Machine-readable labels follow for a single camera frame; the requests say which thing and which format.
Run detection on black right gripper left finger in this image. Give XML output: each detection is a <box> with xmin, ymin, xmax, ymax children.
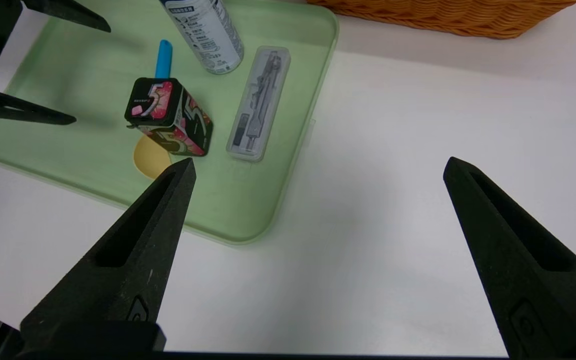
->
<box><xmin>20</xmin><ymin>157</ymin><xmax>197</xmax><ymax>351</ymax></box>

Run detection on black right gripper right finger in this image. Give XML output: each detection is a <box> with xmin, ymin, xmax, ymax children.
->
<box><xmin>443</xmin><ymin>156</ymin><xmax>576</xmax><ymax>358</ymax></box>

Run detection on black gum box with pink print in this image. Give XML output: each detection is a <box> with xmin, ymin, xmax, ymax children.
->
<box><xmin>124</xmin><ymin>77</ymin><xmax>214</xmax><ymax>157</ymax></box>

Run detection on orange wicker basket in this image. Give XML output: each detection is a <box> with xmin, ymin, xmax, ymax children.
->
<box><xmin>307</xmin><ymin>0</ymin><xmax>576</xmax><ymax>40</ymax></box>

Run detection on light green plastic tray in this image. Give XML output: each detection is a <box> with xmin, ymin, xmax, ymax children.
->
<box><xmin>0</xmin><ymin>0</ymin><xmax>340</xmax><ymax>246</ymax></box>

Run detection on white bottle with blue cap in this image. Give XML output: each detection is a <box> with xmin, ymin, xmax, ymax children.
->
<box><xmin>159</xmin><ymin>0</ymin><xmax>245</xmax><ymax>76</ymax></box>

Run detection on clear plastic compass case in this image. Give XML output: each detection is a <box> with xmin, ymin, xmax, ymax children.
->
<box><xmin>225</xmin><ymin>46</ymin><xmax>291</xmax><ymax>163</ymax></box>

